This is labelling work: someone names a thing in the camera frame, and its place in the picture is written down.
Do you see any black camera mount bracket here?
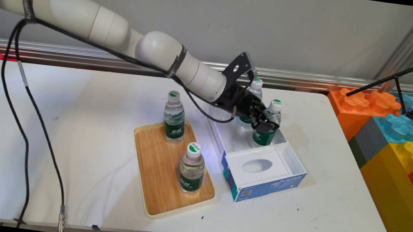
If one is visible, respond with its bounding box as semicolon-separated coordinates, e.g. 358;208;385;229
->
221;50;258;84

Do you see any wooden tray with cream rim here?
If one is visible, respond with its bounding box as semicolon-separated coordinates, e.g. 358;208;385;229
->
124;114;224;226

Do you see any thin black cable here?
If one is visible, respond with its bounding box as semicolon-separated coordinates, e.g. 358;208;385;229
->
0;14;259;232

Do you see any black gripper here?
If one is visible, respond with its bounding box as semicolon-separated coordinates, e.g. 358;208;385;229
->
216;81;285;135

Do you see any horizontal aluminium rail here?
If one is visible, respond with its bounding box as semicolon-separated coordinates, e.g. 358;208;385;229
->
0;37;413;106

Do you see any orange foam block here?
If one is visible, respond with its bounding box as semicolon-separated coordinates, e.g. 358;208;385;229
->
322;85;404;147

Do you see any grey foam block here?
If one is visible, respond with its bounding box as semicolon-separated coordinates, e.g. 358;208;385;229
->
351;115;386;160

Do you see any black velcro strap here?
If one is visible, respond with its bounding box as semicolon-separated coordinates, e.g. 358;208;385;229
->
165;43;188;80
19;0;42;24

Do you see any water bottle with green label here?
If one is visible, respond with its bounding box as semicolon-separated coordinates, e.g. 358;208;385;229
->
248;97;284;152
160;90;190;145
177;141;208;195
237;77;265;133

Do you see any black cable with metal connector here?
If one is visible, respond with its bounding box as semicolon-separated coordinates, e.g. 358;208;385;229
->
0;19;89;232

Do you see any blue and white cardboard box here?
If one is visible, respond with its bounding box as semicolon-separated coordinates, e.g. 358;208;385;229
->
196;108;314;211

